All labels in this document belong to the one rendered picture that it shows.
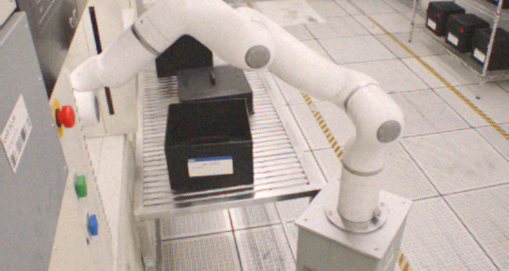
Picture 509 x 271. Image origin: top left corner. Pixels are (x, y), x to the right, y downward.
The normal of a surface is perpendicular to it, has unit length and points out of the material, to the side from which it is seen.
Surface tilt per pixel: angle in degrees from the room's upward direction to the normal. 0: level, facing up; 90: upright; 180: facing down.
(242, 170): 90
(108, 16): 90
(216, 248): 0
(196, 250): 0
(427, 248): 0
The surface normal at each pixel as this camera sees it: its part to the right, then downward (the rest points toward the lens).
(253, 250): -0.03, -0.84
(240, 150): 0.10, 0.53
